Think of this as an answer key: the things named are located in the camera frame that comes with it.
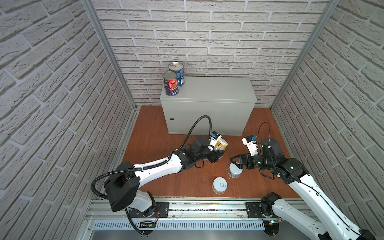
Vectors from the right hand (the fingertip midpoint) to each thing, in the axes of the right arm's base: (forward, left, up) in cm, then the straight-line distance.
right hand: (237, 158), depth 71 cm
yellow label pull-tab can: (-8, +8, -15) cm, 19 cm away
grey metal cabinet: (+27, -1, +13) cm, 30 cm away
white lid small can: (+7, +7, +3) cm, 10 cm away
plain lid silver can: (-1, -1, -14) cm, 15 cm away
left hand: (+8, +6, -2) cm, 11 cm away
